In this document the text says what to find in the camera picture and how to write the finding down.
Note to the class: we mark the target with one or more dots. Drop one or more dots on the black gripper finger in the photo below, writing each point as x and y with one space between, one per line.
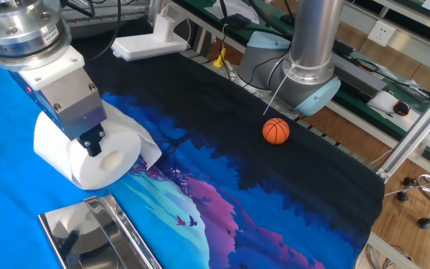
92 143

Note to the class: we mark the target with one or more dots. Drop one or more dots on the black perforated strip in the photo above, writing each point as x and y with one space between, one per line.
345 46

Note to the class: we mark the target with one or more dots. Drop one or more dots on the white wall socket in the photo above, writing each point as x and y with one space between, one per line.
381 33

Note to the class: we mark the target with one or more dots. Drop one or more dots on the white toilet paper roll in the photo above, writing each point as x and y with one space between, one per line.
88 168

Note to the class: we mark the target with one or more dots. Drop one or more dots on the small black device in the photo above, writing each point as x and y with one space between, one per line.
235 20

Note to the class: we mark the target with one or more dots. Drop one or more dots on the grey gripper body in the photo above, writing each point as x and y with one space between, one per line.
77 104

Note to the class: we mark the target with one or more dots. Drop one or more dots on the white power strip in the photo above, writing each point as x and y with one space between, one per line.
144 46

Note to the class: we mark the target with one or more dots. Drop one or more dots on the small orange basketball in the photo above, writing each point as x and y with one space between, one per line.
275 131

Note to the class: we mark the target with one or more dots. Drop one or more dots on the white charger plug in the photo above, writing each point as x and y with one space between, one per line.
164 26

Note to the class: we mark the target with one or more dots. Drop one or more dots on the yellow connector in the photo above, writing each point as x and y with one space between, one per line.
220 58

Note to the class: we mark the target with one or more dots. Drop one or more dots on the black computer mouse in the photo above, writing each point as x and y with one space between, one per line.
401 108

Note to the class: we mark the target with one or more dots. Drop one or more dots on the aluminium frame post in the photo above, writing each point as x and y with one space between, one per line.
416 130

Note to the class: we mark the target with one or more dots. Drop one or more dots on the grey metal box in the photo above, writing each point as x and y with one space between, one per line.
360 74

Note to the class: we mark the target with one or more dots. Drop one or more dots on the blue mountain landscape cloth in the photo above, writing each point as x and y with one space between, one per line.
237 187

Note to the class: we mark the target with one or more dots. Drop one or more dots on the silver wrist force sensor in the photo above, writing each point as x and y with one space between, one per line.
17 26

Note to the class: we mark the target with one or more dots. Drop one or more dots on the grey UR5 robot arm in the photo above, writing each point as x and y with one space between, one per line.
312 37

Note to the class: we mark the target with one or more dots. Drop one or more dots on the shiny metal tray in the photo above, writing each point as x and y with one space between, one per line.
88 239

